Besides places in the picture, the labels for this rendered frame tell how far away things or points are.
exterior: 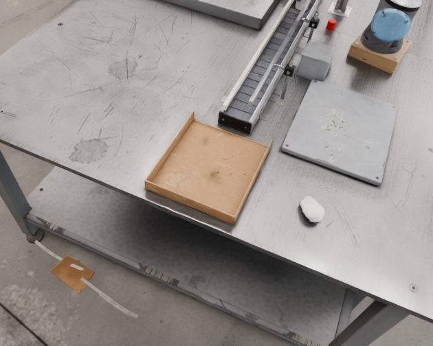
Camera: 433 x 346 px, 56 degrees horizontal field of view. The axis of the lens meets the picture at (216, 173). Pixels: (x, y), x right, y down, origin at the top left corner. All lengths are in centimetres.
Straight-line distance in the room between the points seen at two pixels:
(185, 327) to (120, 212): 56
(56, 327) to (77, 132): 91
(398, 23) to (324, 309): 104
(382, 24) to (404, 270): 77
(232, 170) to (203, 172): 8
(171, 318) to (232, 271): 35
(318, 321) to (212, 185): 77
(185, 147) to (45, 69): 58
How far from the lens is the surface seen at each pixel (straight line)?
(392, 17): 145
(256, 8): 175
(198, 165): 116
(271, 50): 153
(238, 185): 113
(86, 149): 123
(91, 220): 181
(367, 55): 166
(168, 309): 184
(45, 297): 195
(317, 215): 109
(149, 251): 171
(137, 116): 131
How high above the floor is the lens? 174
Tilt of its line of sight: 52 degrees down
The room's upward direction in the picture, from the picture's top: 7 degrees clockwise
